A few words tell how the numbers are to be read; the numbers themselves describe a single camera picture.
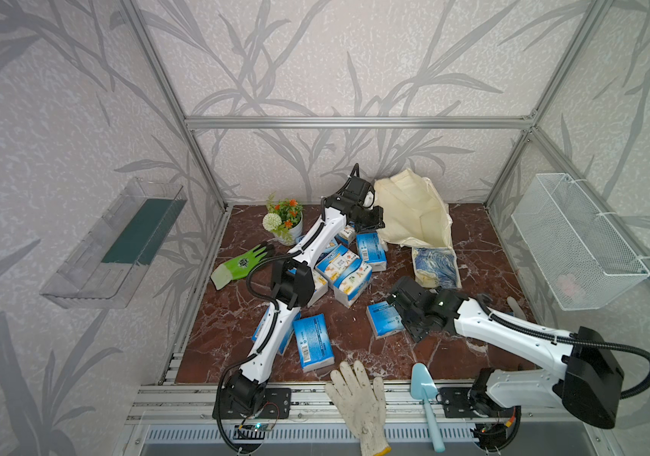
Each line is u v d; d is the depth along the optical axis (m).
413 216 1.12
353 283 0.87
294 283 0.64
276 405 0.72
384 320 0.81
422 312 0.60
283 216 0.98
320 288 0.91
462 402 0.72
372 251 0.97
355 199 0.78
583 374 0.39
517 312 0.89
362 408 0.72
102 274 0.63
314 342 0.77
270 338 0.64
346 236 1.02
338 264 0.94
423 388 0.75
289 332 0.82
